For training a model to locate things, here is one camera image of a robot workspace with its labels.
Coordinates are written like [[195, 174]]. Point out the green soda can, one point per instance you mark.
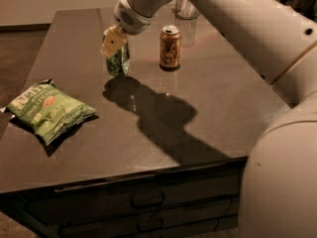
[[119, 63]]

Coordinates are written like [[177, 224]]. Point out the lower left drawer handle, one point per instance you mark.
[[150, 225]]

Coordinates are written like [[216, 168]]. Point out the orange soda can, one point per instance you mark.
[[170, 44]]

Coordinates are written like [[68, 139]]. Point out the drawer handle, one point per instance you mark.
[[150, 225], [147, 199]]

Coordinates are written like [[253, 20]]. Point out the green potato chip bag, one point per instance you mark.
[[48, 111]]

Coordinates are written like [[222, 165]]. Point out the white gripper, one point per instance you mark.
[[133, 21]]

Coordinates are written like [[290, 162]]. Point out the dark drawer cabinet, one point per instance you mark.
[[197, 200]]

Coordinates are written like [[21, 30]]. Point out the upper left drawer handle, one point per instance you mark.
[[147, 199]]

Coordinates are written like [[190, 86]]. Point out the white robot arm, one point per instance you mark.
[[279, 186]]

